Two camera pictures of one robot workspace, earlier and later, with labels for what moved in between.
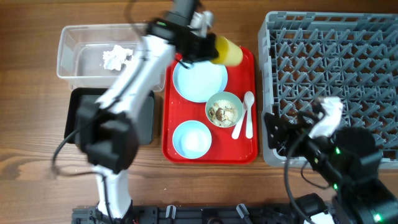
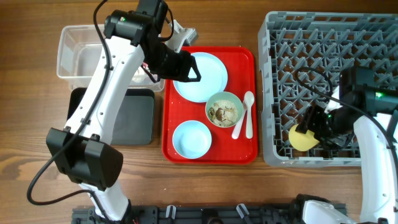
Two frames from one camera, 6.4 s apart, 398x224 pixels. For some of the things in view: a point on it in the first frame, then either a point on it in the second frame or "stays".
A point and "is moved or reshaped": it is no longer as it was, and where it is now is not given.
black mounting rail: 251,214 stays
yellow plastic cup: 230,52 is moved or reshaped
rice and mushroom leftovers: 222,113 stays
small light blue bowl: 191,139 stays
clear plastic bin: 80,51 stays
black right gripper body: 306,147 to 336,126
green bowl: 224,109 stays
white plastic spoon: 249,101 stays
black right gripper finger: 278,130 to 313,119
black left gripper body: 196,48 to 165,61
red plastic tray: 210,111 stays
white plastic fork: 236,131 stays
